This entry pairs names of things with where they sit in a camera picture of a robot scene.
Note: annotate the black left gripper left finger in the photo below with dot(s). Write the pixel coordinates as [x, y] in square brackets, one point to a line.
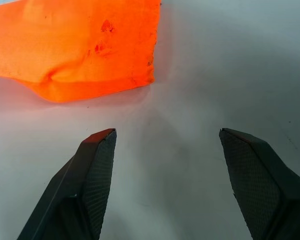
[75, 190]

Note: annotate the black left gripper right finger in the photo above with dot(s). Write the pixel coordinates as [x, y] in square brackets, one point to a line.
[262, 190]

